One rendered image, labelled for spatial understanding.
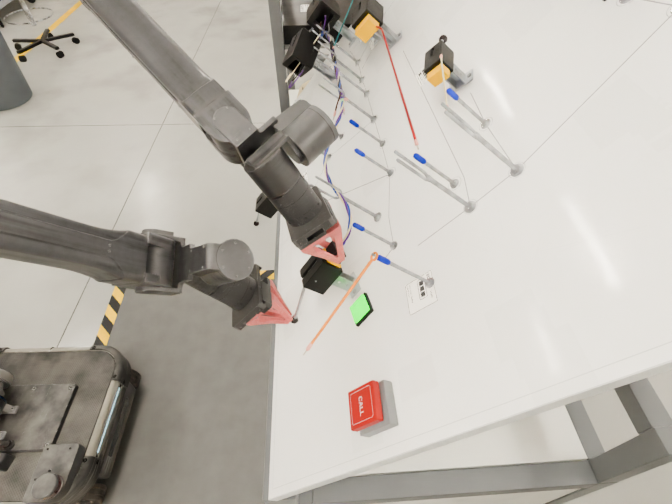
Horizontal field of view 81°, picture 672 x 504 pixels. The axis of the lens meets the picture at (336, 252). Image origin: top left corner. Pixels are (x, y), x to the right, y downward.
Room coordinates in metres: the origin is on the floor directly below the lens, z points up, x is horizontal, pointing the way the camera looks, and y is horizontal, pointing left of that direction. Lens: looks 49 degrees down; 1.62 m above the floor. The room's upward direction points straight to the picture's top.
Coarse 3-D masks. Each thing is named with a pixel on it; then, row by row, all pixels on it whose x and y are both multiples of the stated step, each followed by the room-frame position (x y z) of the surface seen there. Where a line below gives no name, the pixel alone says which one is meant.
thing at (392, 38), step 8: (368, 0) 0.95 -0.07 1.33; (376, 0) 0.98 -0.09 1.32; (360, 8) 0.97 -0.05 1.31; (368, 8) 0.92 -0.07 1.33; (376, 8) 0.95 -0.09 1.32; (360, 16) 0.92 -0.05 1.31; (376, 16) 0.92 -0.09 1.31; (352, 24) 0.93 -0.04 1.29; (384, 24) 0.96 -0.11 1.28; (376, 32) 0.95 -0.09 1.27; (384, 32) 0.96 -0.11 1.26; (392, 32) 0.96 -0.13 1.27; (400, 32) 0.96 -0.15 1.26; (392, 40) 0.96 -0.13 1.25
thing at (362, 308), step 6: (366, 294) 0.36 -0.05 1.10; (360, 300) 0.35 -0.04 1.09; (366, 300) 0.35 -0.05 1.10; (354, 306) 0.34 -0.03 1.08; (360, 306) 0.34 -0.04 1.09; (366, 306) 0.33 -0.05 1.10; (354, 312) 0.33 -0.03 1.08; (360, 312) 0.33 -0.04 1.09; (366, 312) 0.32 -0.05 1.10; (354, 318) 0.32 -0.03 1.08; (360, 318) 0.32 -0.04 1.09; (366, 318) 0.32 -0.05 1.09; (360, 324) 0.32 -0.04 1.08
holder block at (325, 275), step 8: (320, 248) 0.42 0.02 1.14; (312, 256) 0.41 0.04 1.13; (304, 264) 0.41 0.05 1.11; (312, 264) 0.40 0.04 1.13; (320, 264) 0.38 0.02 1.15; (328, 264) 0.38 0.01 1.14; (304, 272) 0.39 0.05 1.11; (312, 272) 0.38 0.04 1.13; (320, 272) 0.37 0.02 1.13; (328, 272) 0.38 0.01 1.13; (336, 272) 0.38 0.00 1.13; (304, 280) 0.37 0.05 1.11; (312, 280) 0.37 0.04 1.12; (320, 280) 0.37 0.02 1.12; (328, 280) 0.37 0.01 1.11; (312, 288) 0.37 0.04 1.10; (320, 288) 0.37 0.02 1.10; (328, 288) 0.37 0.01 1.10
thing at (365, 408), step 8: (368, 384) 0.20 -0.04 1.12; (376, 384) 0.20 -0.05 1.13; (352, 392) 0.20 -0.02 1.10; (360, 392) 0.19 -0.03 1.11; (368, 392) 0.19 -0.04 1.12; (376, 392) 0.19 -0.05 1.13; (352, 400) 0.19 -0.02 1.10; (360, 400) 0.18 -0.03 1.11; (368, 400) 0.18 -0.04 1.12; (376, 400) 0.18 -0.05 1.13; (352, 408) 0.18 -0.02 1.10; (360, 408) 0.17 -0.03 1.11; (368, 408) 0.17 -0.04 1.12; (376, 408) 0.17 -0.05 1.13; (352, 416) 0.17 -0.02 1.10; (360, 416) 0.16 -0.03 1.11; (368, 416) 0.16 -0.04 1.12; (376, 416) 0.16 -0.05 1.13; (352, 424) 0.16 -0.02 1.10; (360, 424) 0.16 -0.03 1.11; (368, 424) 0.15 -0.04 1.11
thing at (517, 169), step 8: (448, 112) 0.38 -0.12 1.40; (456, 120) 0.38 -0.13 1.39; (464, 120) 0.40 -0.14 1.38; (464, 128) 0.38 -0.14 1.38; (472, 128) 0.40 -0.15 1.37; (472, 136) 0.38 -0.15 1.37; (480, 136) 0.39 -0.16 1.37; (488, 144) 0.39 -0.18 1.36; (496, 152) 0.39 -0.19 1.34; (504, 160) 0.39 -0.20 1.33; (512, 168) 0.39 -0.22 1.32; (520, 168) 0.39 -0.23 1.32; (512, 176) 0.39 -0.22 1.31
